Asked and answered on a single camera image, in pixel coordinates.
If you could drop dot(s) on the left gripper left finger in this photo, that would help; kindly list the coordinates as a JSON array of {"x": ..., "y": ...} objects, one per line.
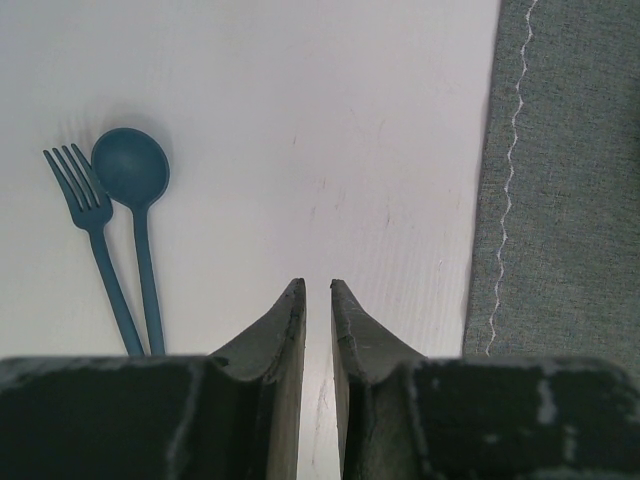
[{"x": 232, "y": 414}]

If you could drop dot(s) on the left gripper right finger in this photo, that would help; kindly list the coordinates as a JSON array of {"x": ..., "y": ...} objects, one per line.
[{"x": 401, "y": 415}]

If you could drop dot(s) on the grey cloth placemat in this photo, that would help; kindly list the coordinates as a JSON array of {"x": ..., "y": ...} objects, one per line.
[{"x": 555, "y": 263}]

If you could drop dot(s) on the blue plastic fork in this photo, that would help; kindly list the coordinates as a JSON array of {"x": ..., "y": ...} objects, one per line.
[{"x": 91, "y": 209}]

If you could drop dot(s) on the blue plastic spoon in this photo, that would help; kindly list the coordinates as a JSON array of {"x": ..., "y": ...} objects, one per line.
[{"x": 133, "y": 170}]

